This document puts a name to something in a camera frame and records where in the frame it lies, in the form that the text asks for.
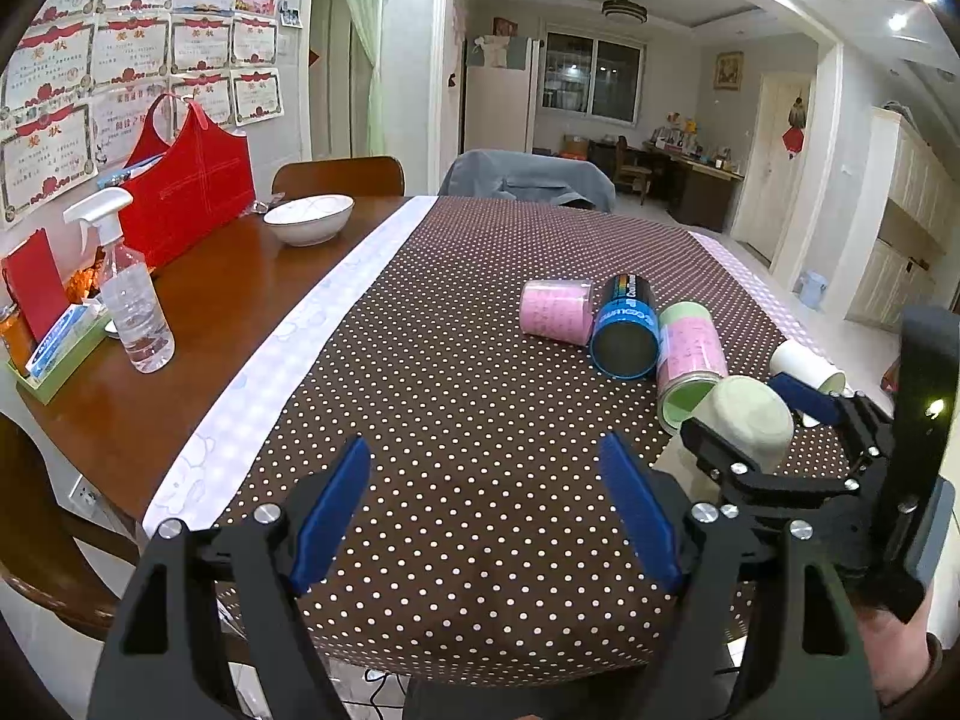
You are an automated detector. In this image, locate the pale green cup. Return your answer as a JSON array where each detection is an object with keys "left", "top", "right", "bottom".
[{"left": 652, "top": 376, "right": 794, "bottom": 504}]

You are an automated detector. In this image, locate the white paper cup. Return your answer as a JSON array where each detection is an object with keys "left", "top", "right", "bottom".
[{"left": 768, "top": 340, "right": 848, "bottom": 427}]

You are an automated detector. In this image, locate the pink green clear-wrapped cup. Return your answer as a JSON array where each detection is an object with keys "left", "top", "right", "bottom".
[{"left": 656, "top": 301, "right": 729, "bottom": 434}]

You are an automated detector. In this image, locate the person's right hand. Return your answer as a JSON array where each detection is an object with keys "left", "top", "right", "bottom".
[{"left": 854, "top": 590, "right": 942, "bottom": 707}]

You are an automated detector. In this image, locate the light blue bin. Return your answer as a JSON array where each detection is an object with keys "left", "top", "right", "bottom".
[{"left": 796, "top": 270, "right": 828, "bottom": 310}]

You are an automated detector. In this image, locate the blue and black can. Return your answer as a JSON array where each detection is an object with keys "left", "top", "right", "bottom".
[{"left": 589, "top": 273, "right": 659, "bottom": 380}]

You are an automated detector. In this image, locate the wooden chair near left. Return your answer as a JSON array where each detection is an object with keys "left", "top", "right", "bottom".
[{"left": 0, "top": 418, "right": 140, "bottom": 640}]

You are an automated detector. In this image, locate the white cabinet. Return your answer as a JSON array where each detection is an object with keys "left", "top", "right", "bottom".
[{"left": 846, "top": 107, "right": 958, "bottom": 330}]

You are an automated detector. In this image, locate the brown polka dot tablecloth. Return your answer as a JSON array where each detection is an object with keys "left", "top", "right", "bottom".
[{"left": 141, "top": 193, "right": 858, "bottom": 688}]

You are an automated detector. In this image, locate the dark wooden desk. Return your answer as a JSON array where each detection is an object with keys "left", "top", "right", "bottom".
[{"left": 587, "top": 140, "right": 743, "bottom": 232}]

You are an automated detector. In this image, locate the green tray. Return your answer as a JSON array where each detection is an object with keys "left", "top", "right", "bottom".
[{"left": 7, "top": 314, "right": 109, "bottom": 405}]

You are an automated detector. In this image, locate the wooden desk chair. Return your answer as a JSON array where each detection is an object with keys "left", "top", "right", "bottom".
[{"left": 613, "top": 135, "right": 652, "bottom": 203}]

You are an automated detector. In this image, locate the clear spray bottle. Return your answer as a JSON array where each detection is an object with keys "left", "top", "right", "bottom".
[{"left": 64, "top": 187, "right": 176, "bottom": 374}]

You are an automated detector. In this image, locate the blue white tissue pack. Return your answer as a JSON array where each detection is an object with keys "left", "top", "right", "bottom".
[{"left": 26, "top": 304, "right": 98, "bottom": 379}]

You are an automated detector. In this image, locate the orange can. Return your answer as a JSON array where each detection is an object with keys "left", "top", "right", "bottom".
[{"left": 0, "top": 304, "right": 36, "bottom": 377}]

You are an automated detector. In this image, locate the grey cloth covered chair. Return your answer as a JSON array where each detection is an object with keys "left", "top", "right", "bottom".
[{"left": 439, "top": 149, "right": 617, "bottom": 213}]

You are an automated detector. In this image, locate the red envelope box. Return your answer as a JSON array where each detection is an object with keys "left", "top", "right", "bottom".
[{"left": 2, "top": 227, "right": 68, "bottom": 343}]

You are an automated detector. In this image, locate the white ceramic bowl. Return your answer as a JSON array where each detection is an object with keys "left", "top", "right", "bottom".
[{"left": 262, "top": 195, "right": 355, "bottom": 247}]

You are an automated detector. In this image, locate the red tote bag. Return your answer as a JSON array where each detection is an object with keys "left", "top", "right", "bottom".
[{"left": 121, "top": 93, "right": 256, "bottom": 268}]

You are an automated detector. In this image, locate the white refrigerator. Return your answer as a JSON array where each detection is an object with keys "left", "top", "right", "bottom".
[{"left": 464, "top": 36, "right": 540, "bottom": 153}]

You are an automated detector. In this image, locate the wooden chair far side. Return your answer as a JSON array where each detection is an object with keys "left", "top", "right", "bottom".
[{"left": 272, "top": 156, "right": 405, "bottom": 200}]

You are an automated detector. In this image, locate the ceiling fan lamp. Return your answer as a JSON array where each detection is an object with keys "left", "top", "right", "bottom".
[{"left": 601, "top": 0, "right": 649, "bottom": 25}]

